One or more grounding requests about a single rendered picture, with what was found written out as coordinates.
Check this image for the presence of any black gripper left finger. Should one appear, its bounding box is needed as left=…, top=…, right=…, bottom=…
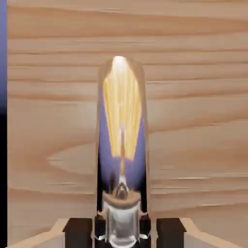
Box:
left=5, top=217, right=93, bottom=248

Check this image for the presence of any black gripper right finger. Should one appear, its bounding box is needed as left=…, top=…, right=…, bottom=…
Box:
left=156, top=217, right=244, bottom=248

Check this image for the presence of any light wood cabinet door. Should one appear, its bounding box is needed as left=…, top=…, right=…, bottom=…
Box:
left=7, top=0, right=248, bottom=248

